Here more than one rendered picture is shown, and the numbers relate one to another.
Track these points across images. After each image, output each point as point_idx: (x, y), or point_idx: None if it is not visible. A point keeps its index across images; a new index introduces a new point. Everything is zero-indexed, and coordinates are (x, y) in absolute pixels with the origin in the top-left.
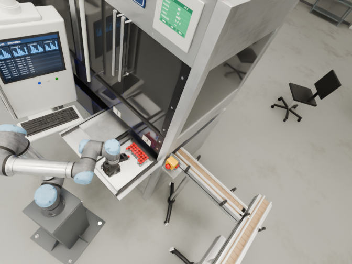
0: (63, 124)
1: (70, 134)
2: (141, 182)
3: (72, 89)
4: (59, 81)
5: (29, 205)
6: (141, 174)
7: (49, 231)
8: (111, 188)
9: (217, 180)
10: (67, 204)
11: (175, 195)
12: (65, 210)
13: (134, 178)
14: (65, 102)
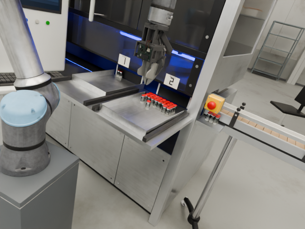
0: None
1: (60, 82)
2: (150, 185)
3: (61, 50)
4: (49, 30)
5: None
6: (173, 121)
7: (14, 200)
8: (133, 133)
9: (284, 127)
10: (54, 160)
11: (204, 199)
12: (49, 167)
13: (165, 123)
14: (49, 67)
